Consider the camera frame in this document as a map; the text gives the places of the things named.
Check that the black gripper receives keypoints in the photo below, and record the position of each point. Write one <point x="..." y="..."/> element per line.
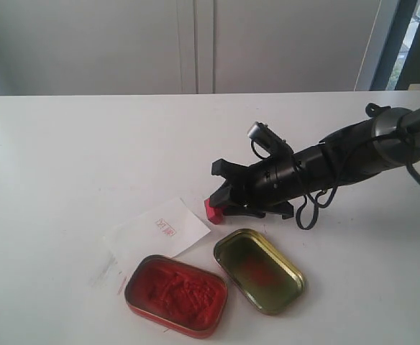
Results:
<point x="268" y="185"/>

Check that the red plastic stamp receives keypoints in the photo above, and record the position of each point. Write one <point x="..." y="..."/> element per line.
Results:
<point x="214" y="214"/>

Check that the red ink pad tin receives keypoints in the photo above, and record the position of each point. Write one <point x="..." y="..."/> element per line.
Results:
<point x="176" y="295"/>

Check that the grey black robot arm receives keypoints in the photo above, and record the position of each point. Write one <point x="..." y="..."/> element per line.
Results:
<point x="388" y="139"/>

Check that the white paper sheet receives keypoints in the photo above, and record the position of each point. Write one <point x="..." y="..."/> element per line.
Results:
<point x="168" y="230"/>

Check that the gold metal tin lid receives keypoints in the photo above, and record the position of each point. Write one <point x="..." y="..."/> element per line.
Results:
<point x="261" y="273"/>

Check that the white cabinet doors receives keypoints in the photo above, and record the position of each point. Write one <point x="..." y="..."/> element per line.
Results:
<point x="164" y="47"/>

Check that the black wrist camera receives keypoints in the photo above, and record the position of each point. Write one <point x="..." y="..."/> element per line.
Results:
<point x="260" y="134"/>

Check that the dark window frame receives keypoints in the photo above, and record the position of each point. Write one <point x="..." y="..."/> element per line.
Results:
<point x="398" y="66"/>

